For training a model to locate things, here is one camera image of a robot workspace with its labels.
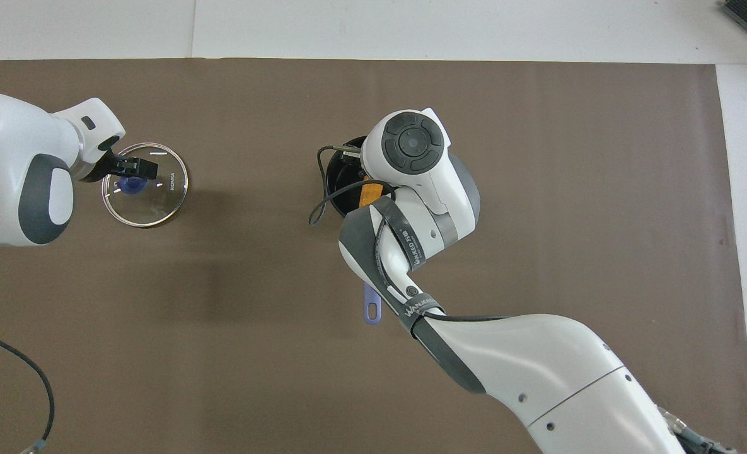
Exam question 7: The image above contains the black saucepan with blue handle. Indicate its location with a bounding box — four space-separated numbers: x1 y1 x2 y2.
324 135 400 326

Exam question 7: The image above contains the brown table mat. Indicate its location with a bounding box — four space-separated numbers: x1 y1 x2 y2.
0 59 747 454

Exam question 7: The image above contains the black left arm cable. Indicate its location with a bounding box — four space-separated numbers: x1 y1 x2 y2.
0 327 56 454

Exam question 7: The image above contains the glass lid with blue knob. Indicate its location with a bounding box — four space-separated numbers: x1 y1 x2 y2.
100 142 190 229

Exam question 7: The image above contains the yellow toy corn cob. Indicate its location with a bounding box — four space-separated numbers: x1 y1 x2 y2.
359 181 385 209

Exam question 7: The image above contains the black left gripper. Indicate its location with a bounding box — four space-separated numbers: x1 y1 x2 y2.
79 135 159 189

